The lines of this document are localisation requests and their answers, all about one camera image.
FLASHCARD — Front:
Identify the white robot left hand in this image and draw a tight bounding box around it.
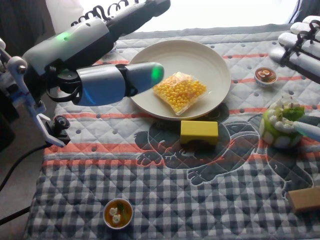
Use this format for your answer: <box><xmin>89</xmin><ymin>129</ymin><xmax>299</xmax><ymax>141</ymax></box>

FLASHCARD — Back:
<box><xmin>21</xmin><ymin>0</ymin><xmax>172</xmax><ymax>107</ymax></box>

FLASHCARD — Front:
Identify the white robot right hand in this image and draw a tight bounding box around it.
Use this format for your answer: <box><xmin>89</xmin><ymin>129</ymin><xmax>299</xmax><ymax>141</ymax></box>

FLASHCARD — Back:
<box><xmin>268</xmin><ymin>14</ymin><xmax>320</xmax><ymax>144</ymax></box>

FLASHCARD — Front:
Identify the green and white toy cake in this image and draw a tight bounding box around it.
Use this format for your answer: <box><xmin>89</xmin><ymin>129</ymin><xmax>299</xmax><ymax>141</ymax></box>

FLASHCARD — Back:
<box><xmin>258</xmin><ymin>95</ymin><xmax>306</xmax><ymax>150</ymax></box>

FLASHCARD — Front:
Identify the bag of yellow corn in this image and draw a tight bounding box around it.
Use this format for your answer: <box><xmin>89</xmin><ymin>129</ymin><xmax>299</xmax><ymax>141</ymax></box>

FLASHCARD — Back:
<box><xmin>152</xmin><ymin>71</ymin><xmax>210</xmax><ymax>117</ymax></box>

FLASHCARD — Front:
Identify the cream round plate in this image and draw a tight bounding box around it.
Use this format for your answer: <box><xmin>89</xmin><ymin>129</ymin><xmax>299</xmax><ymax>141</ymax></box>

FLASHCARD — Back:
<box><xmin>128</xmin><ymin>39</ymin><xmax>232</xmax><ymax>122</ymax></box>

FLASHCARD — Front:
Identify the toy noodle bowl with egg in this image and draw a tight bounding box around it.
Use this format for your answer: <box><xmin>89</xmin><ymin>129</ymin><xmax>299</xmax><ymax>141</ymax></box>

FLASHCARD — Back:
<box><xmin>254</xmin><ymin>66</ymin><xmax>278</xmax><ymax>89</ymax></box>

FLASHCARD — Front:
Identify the yellow arch block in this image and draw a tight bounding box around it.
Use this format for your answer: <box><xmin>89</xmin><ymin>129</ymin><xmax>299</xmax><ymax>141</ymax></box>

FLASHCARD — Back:
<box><xmin>179</xmin><ymin>120</ymin><xmax>219</xmax><ymax>146</ymax></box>

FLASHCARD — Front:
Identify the brown wooden block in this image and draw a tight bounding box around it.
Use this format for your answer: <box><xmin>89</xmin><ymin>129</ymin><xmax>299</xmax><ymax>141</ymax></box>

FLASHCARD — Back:
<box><xmin>286</xmin><ymin>187</ymin><xmax>320</xmax><ymax>214</ymax></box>

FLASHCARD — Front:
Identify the grey quilt with printed bear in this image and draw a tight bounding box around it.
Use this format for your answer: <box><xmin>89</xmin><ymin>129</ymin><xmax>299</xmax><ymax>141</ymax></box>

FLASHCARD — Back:
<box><xmin>23</xmin><ymin>23</ymin><xmax>320</xmax><ymax>240</ymax></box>

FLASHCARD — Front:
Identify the toy orange soup bowl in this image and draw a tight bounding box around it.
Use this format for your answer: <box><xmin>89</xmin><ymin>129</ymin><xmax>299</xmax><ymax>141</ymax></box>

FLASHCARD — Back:
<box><xmin>102</xmin><ymin>197</ymin><xmax>134</xmax><ymax>229</ymax></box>

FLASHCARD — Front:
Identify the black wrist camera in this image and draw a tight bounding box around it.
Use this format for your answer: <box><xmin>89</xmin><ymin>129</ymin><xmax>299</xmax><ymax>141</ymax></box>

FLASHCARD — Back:
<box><xmin>53</xmin><ymin>115</ymin><xmax>72</xmax><ymax>146</ymax></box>

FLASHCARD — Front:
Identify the black cable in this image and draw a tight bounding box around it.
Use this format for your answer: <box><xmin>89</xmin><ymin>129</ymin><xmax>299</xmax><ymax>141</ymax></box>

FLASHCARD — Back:
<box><xmin>0</xmin><ymin>206</ymin><xmax>31</xmax><ymax>226</ymax></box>
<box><xmin>0</xmin><ymin>143</ymin><xmax>49</xmax><ymax>194</ymax></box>

